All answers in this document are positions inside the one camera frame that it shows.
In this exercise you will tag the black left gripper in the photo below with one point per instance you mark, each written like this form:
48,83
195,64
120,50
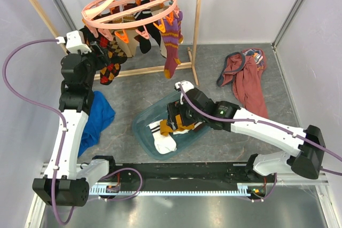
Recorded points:
102,58

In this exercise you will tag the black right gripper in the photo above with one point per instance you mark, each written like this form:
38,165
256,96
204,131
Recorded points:
174,109

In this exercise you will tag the mustard yellow sock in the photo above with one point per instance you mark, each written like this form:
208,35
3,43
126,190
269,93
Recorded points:
182,128
165,129

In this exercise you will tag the argyle black red sock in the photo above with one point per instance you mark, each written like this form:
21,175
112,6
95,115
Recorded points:
114,52
107,74

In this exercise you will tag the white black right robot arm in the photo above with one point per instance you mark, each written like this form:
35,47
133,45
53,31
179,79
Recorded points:
301,151

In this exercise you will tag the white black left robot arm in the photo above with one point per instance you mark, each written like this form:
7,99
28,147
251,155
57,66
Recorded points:
62,184

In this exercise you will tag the pink round clip hanger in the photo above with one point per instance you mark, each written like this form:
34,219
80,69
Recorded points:
102,16

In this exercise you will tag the blue translucent plastic basin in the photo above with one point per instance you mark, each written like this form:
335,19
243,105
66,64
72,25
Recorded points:
156,112

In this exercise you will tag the black white striped sock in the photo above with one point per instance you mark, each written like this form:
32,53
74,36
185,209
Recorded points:
145,27

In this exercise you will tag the blue cloth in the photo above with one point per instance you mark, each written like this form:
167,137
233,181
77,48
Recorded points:
101,116

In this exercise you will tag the purple striped sock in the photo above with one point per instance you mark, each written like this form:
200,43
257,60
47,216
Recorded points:
171,38
180,25

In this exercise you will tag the red garment pile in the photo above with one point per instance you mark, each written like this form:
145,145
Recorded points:
244,70

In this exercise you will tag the wooden clothes rack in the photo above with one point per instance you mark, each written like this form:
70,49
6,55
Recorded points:
53,25

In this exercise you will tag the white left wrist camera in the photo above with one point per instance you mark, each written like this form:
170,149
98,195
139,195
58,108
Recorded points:
74,42

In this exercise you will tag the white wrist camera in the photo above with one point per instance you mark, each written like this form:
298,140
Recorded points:
74,42
183,87

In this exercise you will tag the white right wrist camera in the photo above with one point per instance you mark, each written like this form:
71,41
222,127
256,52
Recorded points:
183,87

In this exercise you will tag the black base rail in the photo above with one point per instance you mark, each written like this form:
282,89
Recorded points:
187,176

